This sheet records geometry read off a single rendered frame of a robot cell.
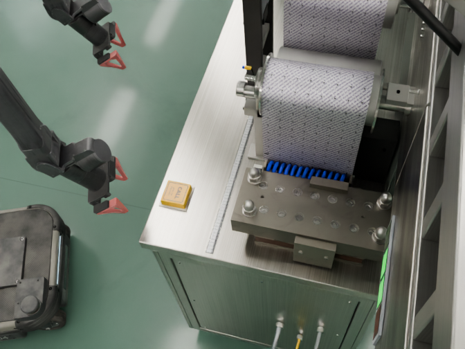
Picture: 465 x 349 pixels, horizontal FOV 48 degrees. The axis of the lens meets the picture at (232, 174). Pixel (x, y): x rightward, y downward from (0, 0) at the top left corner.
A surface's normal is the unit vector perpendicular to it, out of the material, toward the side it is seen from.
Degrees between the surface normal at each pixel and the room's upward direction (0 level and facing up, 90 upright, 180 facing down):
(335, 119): 90
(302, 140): 90
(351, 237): 0
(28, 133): 87
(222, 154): 0
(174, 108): 0
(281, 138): 90
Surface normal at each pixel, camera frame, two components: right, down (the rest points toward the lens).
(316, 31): -0.25, 0.84
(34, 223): -0.07, -0.53
